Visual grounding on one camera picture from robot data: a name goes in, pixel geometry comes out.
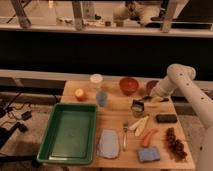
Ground person in white clothing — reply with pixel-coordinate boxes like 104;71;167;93
113;0;162;27

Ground red-brown bowl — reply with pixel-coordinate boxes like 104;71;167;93
119;77;139;96

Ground green plastic tray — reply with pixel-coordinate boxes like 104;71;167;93
37;103;97;165

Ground black rectangular block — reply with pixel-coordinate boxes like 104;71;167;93
156;114;177;123

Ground blue sponge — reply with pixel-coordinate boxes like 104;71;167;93
137;146;160;162

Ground orange fruit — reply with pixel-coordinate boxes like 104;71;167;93
75;89;87;101

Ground black cables and adapters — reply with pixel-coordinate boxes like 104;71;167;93
0;93;34;148

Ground white plastic cup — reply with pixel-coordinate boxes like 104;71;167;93
90;74;103;88

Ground metal cup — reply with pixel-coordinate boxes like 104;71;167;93
131;100;144;117

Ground grey-blue cloth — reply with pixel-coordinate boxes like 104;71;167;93
97;129;119;159

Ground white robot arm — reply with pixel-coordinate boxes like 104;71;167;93
150;64;213;171

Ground bunch of dark grapes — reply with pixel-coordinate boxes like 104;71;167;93
166;127;187;161

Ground blue plastic cup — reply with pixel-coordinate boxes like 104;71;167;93
96;91;107;107

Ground orange carrot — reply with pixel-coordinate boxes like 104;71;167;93
142;129;158;148

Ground purple bowl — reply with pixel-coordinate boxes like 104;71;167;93
146;80;158;94

